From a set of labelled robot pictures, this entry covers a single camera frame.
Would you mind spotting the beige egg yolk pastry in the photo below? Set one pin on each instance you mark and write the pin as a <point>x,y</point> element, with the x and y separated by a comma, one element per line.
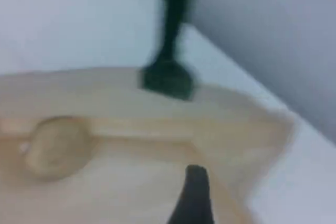
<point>56,148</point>

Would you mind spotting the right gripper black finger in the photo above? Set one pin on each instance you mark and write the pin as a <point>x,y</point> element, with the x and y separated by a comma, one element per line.
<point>195,200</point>

